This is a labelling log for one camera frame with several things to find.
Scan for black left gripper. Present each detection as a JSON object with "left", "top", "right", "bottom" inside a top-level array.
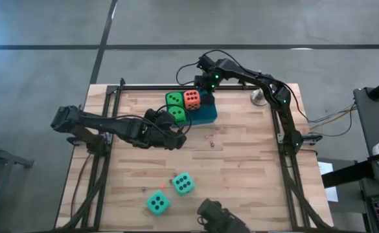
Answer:
[{"left": 133, "top": 108, "right": 188, "bottom": 151}]

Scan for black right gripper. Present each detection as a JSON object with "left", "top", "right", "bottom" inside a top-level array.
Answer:
[{"left": 194, "top": 71, "right": 223, "bottom": 105}]

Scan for orange foam die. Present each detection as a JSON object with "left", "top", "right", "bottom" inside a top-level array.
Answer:
[{"left": 183, "top": 89, "right": 201, "bottom": 111}]

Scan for green foam die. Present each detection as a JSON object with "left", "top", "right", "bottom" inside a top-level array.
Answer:
[
  {"left": 165, "top": 91, "right": 185, "bottom": 107},
  {"left": 168, "top": 105, "right": 187, "bottom": 123}
]

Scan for teal foam die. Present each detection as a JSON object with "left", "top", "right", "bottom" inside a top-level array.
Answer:
[
  {"left": 172, "top": 172, "right": 196, "bottom": 197},
  {"left": 146, "top": 190, "right": 172, "bottom": 217}
]

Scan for blue plastic bin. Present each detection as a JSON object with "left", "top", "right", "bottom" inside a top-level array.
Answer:
[{"left": 165, "top": 89, "right": 218, "bottom": 128}]

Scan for white bulb on metal stand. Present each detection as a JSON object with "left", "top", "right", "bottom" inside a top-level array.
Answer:
[{"left": 250, "top": 89, "right": 270, "bottom": 107}]

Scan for black bulky object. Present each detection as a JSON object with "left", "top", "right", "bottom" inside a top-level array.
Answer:
[{"left": 196, "top": 198, "right": 251, "bottom": 233}]

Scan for white paper sheet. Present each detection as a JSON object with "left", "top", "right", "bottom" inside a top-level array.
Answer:
[{"left": 317, "top": 161, "right": 339, "bottom": 203}]

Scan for black metal stand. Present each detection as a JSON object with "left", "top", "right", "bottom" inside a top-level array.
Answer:
[{"left": 0, "top": 135, "right": 35, "bottom": 233}]

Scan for black flat bar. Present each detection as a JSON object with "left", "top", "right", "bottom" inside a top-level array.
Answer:
[{"left": 321, "top": 151, "right": 379, "bottom": 189}]

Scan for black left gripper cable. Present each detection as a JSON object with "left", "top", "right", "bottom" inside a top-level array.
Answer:
[{"left": 113, "top": 103, "right": 192, "bottom": 137}]

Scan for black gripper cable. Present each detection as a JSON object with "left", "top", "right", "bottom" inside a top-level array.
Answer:
[
  {"left": 175, "top": 49, "right": 242, "bottom": 87},
  {"left": 113, "top": 103, "right": 192, "bottom": 137}
]

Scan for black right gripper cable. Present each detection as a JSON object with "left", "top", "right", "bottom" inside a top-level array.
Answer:
[{"left": 175, "top": 49, "right": 242, "bottom": 87}]

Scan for black aluminium table frame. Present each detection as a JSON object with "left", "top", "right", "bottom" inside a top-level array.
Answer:
[{"left": 59, "top": 84, "right": 335, "bottom": 232}]

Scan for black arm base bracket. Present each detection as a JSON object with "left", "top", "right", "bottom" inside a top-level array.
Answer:
[
  {"left": 301, "top": 133, "right": 323, "bottom": 144},
  {"left": 66, "top": 135, "right": 90, "bottom": 146}
]

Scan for thin brown cable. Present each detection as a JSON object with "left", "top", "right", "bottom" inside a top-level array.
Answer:
[{"left": 69, "top": 153, "right": 93, "bottom": 210}]

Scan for thin coloured wires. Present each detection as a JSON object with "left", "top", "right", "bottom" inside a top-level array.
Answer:
[{"left": 297, "top": 102, "right": 358, "bottom": 139}]

